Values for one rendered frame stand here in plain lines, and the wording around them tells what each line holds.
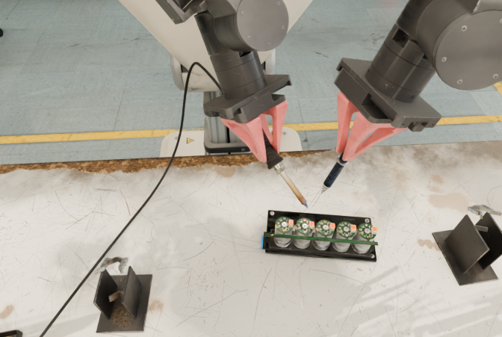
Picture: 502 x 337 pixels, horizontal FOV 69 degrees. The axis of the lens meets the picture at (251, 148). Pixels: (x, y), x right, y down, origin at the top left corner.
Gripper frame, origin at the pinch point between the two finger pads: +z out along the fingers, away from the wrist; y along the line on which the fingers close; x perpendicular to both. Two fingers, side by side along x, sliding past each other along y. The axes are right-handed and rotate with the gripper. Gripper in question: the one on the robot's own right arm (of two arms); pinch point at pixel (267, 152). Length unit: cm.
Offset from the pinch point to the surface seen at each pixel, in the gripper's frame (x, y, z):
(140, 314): 4.2, -23.8, 12.2
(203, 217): 10.3, -9.0, 9.1
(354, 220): -4.0, 8.3, 16.1
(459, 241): -15.9, 15.4, 20.2
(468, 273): -17.2, 14.4, 24.5
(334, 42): 127, 145, 28
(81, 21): 235, 35, -34
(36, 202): 27.7, -28.4, -0.8
